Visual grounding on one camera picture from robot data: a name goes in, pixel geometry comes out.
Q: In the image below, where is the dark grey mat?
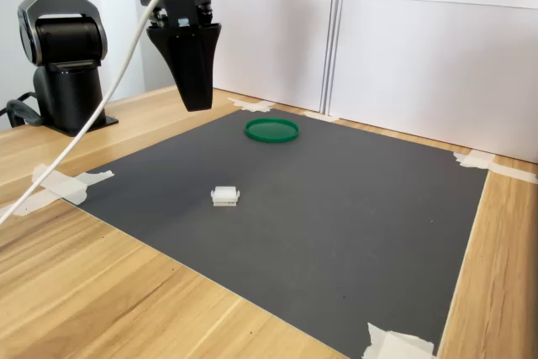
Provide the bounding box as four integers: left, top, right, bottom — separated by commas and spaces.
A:
77, 107, 491, 359

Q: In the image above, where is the white masking tape strip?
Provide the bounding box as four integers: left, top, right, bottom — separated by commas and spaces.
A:
489, 161, 538, 186
0, 169, 115, 219
228, 97, 261, 110
452, 149, 495, 171
363, 321, 404, 359
31, 163, 90, 206
380, 330, 436, 359
241, 100, 277, 114
302, 109, 338, 122

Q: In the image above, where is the white partition panel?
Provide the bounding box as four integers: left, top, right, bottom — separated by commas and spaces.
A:
212, 0, 340, 115
327, 0, 538, 165

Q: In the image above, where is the white camera cable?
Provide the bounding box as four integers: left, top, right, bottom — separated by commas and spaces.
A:
0, 0, 203, 225

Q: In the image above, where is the round green lid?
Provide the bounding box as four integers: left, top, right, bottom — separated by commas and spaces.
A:
244, 117, 301, 144

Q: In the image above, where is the small white plastic terminal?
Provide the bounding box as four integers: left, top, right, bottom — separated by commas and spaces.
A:
210, 185, 242, 208

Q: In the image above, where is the black braided cable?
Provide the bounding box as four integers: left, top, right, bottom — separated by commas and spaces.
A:
0, 92, 44, 129

